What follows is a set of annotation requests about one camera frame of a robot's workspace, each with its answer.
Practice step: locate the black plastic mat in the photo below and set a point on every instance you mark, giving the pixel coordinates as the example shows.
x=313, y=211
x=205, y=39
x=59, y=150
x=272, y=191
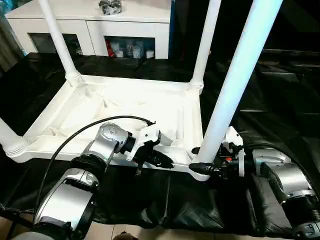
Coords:
x=187, y=200

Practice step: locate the black metal stand frame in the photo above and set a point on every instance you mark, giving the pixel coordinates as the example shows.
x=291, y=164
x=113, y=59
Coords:
x=15, y=217

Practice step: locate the dark brown rounded object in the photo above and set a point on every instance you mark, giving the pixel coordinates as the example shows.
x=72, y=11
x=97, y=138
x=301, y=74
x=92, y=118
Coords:
x=122, y=236

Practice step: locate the white cabinet with glass doors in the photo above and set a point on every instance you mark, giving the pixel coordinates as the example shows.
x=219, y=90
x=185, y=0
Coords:
x=125, y=27

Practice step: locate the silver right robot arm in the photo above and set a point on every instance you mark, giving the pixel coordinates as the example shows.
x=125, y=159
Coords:
x=287, y=172

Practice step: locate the clear bag of dark parts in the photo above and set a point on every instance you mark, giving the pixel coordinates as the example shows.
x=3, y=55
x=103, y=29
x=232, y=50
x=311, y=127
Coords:
x=110, y=6

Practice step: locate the grey curtain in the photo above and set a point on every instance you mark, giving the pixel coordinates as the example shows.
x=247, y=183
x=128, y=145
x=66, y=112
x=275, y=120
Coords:
x=10, y=45

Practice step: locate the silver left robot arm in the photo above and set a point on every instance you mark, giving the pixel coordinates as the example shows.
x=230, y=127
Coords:
x=110, y=137

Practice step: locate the white plastic table leg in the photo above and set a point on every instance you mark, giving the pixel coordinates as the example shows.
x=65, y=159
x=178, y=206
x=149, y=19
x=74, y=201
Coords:
x=10, y=140
x=57, y=37
x=205, y=37
x=237, y=75

